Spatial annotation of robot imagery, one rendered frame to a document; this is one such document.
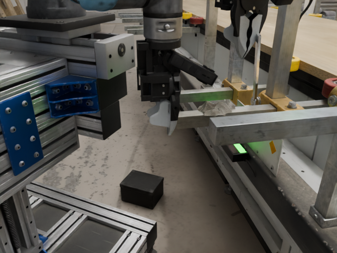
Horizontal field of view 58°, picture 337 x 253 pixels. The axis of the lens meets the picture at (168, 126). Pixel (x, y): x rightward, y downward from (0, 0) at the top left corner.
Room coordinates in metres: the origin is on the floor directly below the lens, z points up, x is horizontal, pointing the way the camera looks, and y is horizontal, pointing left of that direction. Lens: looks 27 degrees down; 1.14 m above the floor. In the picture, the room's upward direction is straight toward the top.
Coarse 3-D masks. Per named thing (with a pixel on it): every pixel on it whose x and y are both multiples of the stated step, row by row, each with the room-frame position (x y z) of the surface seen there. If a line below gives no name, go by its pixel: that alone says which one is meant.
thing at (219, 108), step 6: (210, 102) 0.65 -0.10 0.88; (222, 102) 0.67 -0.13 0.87; (228, 102) 0.66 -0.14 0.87; (198, 108) 0.64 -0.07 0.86; (204, 108) 0.63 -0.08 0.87; (210, 108) 0.64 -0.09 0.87; (216, 108) 0.62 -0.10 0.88; (222, 108) 0.63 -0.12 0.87; (228, 108) 0.63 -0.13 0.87; (234, 108) 0.65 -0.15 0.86; (204, 114) 0.61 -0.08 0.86; (210, 114) 0.61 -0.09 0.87; (216, 114) 0.60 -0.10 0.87; (222, 114) 0.61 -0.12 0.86
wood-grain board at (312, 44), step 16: (192, 0) 3.33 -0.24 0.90; (192, 16) 2.17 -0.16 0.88; (224, 16) 2.03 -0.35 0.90; (272, 16) 2.03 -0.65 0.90; (304, 16) 2.03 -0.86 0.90; (272, 32) 1.44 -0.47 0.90; (304, 32) 1.44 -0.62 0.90; (320, 32) 1.44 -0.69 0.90; (336, 32) 1.44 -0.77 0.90; (304, 48) 1.10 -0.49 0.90; (320, 48) 1.10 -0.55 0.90; (336, 48) 1.10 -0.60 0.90; (304, 64) 0.92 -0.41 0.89; (320, 64) 0.89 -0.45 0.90; (336, 64) 0.89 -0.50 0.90
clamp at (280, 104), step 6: (264, 90) 0.75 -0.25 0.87; (264, 96) 0.71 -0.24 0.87; (264, 102) 0.71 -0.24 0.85; (270, 102) 0.68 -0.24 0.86; (276, 102) 0.66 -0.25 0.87; (282, 102) 0.66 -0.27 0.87; (288, 102) 0.66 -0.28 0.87; (276, 108) 0.65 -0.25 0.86; (282, 108) 0.63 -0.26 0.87; (288, 108) 0.63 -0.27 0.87; (300, 108) 0.63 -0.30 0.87
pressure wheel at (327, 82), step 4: (328, 80) 0.72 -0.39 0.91; (332, 80) 0.72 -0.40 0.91; (336, 80) 0.72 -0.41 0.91; (324, 84) 0.71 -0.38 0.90; (328, 84) 0.69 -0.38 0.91; (332, 84) 0.69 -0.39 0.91; (336, 84) 0.69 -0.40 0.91; (324, 88) 0.70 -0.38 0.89; (328, 88) 0.69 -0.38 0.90; (332, 88) 0.68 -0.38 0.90; (324, 92) 0.70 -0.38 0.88; (328, 92) 0.68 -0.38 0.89; (324, 96) 0.69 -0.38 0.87
